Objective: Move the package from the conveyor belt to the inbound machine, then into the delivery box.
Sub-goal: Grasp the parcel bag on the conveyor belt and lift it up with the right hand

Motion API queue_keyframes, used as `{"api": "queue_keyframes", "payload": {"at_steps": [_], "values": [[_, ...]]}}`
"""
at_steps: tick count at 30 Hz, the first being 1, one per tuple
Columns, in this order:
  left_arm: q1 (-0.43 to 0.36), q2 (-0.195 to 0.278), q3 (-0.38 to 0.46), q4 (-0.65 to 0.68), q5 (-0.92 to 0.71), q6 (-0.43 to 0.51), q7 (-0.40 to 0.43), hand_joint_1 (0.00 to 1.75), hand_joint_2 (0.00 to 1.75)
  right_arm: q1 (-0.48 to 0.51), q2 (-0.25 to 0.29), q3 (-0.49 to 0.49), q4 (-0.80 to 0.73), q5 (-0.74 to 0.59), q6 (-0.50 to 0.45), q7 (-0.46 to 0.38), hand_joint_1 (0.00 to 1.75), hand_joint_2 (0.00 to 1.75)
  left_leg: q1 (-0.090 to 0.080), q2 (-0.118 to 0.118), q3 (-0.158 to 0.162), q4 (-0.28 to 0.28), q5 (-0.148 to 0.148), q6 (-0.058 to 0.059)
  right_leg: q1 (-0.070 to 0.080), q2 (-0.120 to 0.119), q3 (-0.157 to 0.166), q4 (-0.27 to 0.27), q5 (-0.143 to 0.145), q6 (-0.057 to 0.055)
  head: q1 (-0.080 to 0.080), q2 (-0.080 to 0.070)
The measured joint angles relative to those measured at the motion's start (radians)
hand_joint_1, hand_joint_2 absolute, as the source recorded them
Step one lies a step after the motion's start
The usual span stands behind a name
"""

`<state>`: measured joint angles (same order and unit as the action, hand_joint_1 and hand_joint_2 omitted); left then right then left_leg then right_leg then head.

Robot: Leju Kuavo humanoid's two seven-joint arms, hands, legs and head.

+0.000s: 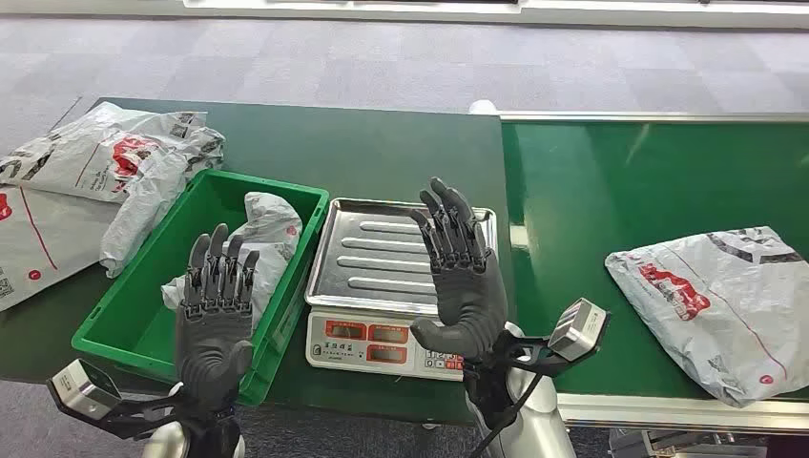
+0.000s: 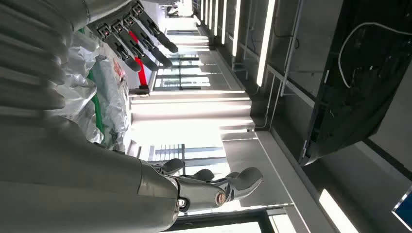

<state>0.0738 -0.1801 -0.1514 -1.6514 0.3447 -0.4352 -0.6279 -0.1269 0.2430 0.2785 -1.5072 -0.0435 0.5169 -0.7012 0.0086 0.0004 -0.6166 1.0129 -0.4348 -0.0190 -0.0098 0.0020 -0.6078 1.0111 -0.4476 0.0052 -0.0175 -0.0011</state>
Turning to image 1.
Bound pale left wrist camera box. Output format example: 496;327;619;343
46;358;122;422

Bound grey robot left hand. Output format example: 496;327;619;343
175;222;261;412

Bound white electronic scale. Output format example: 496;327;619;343
304;306;469;383

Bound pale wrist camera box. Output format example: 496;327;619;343
46;358;122;422
548;297;612;364

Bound crumpled grey courier bag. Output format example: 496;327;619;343
160;191;304;334

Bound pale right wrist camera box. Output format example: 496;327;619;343
548;297;612;364

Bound green conveyor belt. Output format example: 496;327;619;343
498;112;809;458

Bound green plastic crate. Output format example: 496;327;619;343
71;168;330;407

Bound large flat grey courier bag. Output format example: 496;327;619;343
0;184;122;314

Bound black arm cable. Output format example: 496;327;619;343
467;371;546;458

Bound grey courier bag red logo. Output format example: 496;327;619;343
604;225;809;409

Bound grey courier bag QR prints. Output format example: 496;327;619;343
0;100;227;205

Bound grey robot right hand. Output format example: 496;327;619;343
407;177;510;363

